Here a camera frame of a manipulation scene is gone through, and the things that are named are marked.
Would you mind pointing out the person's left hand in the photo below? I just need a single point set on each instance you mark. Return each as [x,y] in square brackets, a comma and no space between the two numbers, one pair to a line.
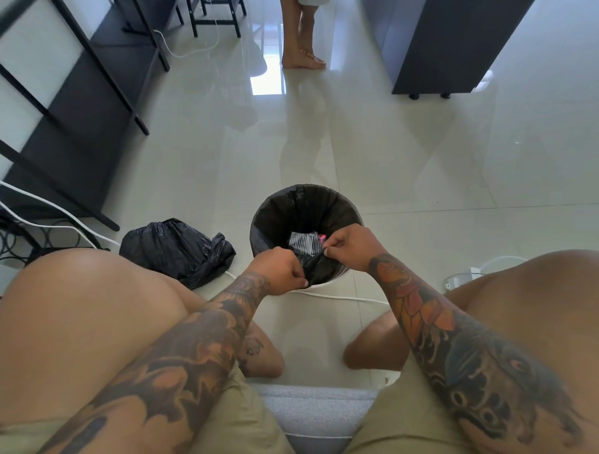
[274,271]

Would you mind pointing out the person's right hand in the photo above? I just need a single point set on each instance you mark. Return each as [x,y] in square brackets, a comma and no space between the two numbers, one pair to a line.
[360,248]

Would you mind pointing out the person's right thumb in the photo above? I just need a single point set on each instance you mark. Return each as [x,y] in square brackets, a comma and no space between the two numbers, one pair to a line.
[336,252]

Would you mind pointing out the person's left fingers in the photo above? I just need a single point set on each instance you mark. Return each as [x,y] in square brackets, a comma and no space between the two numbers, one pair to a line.
[295,276]

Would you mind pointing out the black bin liner bag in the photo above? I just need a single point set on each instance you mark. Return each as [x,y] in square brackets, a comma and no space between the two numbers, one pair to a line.
[285,210]

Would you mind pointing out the person's left forearm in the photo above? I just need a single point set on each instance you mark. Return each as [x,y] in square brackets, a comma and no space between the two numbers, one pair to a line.
[187,346]

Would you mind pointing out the person's right forearm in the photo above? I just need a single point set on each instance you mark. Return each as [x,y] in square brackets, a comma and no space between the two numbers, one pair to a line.
[449,346]

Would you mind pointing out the clear plastic wrapper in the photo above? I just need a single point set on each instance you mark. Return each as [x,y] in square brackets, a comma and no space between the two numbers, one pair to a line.
[302,243]

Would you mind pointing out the full black trash bag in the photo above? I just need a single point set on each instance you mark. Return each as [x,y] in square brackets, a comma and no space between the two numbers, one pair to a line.
[173,250]

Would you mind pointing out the white power adapter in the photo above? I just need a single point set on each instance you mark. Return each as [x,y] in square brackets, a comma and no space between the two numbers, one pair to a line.
[461,280]

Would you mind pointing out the grey seat cushion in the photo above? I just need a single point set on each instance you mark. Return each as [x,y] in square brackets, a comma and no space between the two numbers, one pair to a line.
[318,411]

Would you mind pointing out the beige shorts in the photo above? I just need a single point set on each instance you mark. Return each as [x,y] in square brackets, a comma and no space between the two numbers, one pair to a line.
[243,421]

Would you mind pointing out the person's right leg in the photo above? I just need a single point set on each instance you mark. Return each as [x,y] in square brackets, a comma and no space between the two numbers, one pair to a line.
[538,299]

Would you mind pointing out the person's leg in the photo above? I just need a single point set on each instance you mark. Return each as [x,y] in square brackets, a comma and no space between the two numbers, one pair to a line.
[84,318]
[538,299]

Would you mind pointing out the person's left leg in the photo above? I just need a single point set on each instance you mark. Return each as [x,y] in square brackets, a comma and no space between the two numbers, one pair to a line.
[84,318]

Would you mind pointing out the black cabinet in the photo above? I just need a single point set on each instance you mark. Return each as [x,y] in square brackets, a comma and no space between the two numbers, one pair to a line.
[444,42]

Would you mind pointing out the black chair frame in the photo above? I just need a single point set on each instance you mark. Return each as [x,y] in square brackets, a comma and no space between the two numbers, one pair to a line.
[220,16]

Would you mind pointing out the black metal shelf frame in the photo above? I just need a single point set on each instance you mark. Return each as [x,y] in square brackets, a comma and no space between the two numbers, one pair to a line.
[89,93]

